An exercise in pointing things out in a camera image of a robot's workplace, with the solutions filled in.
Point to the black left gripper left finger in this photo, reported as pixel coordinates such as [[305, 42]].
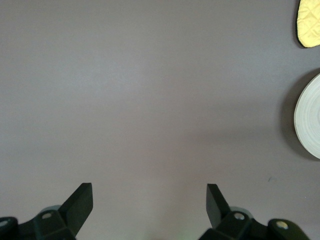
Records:
[[72, 212]]

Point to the yellow quilted oven mitt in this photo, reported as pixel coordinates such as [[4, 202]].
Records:
[[310, 22]]

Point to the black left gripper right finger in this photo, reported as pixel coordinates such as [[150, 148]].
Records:
[[217, 212]]

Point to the round light wooden plate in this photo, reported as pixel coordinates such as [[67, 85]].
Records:
[[310, 117]]

